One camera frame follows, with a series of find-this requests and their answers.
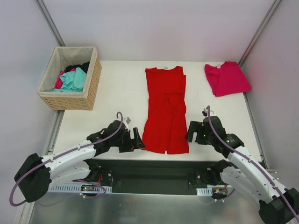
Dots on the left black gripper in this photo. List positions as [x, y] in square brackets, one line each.
[129, 143]

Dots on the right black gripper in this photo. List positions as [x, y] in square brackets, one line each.
[198, 132]

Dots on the red t shirt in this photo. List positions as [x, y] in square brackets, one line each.
[165, 128]

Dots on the magenta t shirt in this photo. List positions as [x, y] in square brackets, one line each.
[226, 79]

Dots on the wicker basket with cloth liner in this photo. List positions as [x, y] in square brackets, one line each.
[61, 58]

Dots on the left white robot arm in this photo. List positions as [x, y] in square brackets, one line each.
[38, 174]

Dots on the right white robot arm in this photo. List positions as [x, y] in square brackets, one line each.
[277, 204]

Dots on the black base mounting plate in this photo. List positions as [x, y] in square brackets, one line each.
[154, 177]

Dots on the teal t shirt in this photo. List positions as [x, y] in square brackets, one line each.
[76, 81]

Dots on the black t shirt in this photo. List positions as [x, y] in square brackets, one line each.
[83, 67]

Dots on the pink t shirt in basket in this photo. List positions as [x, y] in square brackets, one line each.
[62, 80]

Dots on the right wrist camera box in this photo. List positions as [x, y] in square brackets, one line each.
[206, 112]

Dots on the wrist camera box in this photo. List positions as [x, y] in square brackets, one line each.
[206, 112]
[126, 120]

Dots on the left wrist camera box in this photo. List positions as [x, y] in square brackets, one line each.
[126, 120]

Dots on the right white cable duct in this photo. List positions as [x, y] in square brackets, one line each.
[204, 191]

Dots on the white cable duct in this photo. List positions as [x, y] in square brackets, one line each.
[204, 191]
[80, 188]

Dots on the left white cable duct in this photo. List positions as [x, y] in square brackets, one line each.
[80, 188]

